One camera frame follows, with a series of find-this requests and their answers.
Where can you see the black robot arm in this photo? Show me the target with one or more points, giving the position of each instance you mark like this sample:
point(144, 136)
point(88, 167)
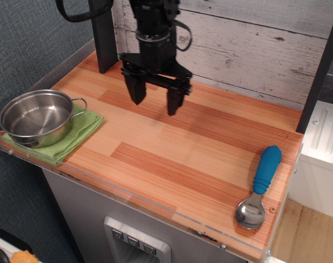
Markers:
point(156, 17)

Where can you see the blue handled metal spoon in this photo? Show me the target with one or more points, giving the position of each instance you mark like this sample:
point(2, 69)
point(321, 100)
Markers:
point(250, 213)

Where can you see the silver toy fridge cabinet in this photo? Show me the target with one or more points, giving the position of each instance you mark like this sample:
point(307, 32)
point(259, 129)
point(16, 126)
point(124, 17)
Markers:
point(109, 230)

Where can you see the stainless steel pot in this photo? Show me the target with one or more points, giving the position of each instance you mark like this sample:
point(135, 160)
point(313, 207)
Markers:
point(40, 118)

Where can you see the clear acrylic edge guard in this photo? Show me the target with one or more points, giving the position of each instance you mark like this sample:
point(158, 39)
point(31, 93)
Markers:
point(187, 180)

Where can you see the green folded cloth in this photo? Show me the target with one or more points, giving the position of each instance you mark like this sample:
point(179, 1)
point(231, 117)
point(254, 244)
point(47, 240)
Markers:
point(83, 126)

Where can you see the white appliance right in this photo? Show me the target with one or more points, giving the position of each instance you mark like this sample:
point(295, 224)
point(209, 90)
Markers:
point(311, 184)

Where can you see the orange object bottom left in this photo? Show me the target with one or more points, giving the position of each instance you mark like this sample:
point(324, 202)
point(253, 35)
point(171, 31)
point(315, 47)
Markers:
point(24, 257)

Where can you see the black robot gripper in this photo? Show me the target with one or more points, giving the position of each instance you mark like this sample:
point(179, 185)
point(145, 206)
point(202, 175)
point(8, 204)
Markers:
point(156, 64)

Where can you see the dark vertical post right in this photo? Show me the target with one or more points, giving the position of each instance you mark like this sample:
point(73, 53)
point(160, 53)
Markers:
point(317, 85)

